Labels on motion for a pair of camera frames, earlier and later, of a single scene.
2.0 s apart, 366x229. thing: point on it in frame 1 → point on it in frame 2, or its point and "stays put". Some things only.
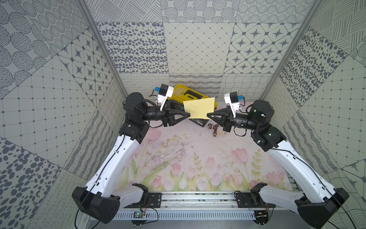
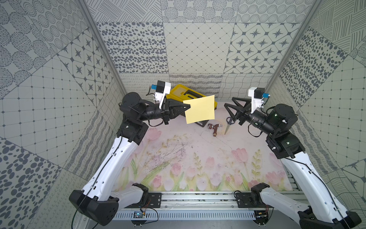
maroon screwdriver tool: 214,127 stays put
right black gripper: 227,119 → 243,116
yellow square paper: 199,109 stays put
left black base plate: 149,200 stays put
